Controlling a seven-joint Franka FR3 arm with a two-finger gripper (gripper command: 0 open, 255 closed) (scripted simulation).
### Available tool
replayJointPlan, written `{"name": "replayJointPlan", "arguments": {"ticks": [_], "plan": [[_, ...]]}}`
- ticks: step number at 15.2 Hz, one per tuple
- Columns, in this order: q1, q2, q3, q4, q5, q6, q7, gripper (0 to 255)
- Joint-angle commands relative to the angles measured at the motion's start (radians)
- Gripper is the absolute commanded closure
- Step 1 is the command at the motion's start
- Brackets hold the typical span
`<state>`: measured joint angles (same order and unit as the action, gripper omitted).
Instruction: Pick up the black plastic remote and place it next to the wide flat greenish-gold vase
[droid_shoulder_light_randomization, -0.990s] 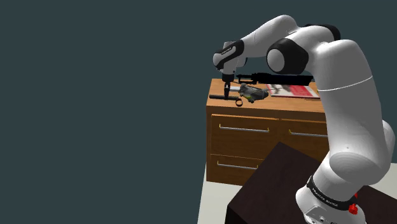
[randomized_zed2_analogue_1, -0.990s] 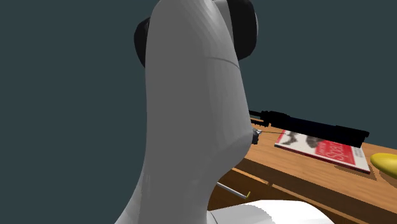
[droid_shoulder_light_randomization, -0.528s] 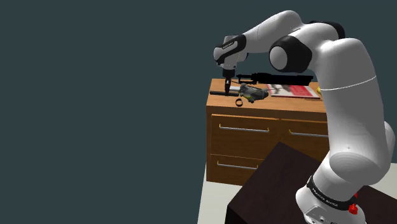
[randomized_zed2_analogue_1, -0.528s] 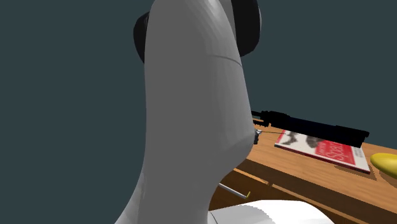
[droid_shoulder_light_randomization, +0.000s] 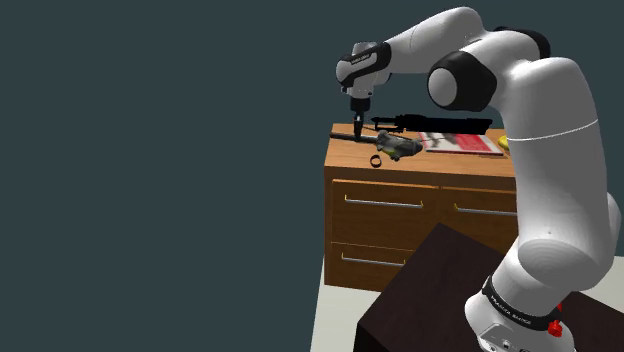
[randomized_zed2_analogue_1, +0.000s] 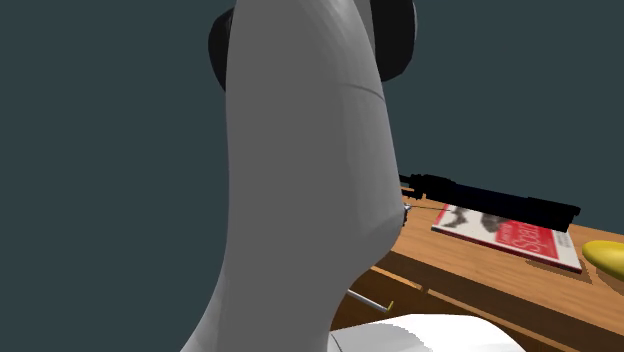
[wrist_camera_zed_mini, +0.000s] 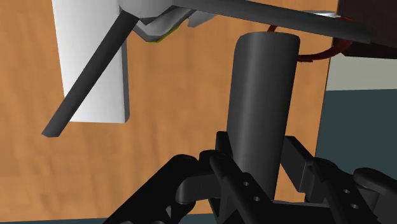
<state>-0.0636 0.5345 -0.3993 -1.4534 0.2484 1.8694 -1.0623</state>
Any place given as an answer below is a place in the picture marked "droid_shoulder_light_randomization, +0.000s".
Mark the wooden chest of drawers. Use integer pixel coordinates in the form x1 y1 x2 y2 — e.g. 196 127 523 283
323 122 520 293

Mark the black long flat object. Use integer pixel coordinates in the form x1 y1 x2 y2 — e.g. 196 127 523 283
370 113 494 136

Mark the dark robot stand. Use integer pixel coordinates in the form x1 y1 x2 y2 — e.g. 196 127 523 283
352 222 624 352

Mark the red and white book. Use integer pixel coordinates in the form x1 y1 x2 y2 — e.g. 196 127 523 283
418 130 505 157

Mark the grey green toy helicopter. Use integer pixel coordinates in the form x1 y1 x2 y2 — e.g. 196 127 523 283
362 125 458 163

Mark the black thin rod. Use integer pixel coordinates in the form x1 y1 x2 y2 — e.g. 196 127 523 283
329 131 379 144

